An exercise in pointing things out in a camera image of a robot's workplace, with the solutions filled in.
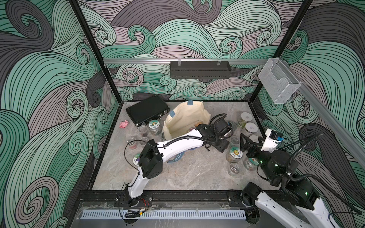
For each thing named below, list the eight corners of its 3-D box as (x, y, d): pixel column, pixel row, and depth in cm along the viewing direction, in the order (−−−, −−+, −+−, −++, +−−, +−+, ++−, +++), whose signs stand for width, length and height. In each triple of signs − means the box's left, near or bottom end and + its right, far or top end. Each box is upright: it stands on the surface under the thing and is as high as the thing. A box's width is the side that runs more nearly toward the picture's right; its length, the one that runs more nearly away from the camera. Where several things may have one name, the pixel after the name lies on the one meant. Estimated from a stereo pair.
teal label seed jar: (149, 135, 101) (147, 128, 94) (151, 126, 106) (149, 119, 99) (160, 135, 101) (159, 128, 94) (161, 126, 106) (160, 119, 99)
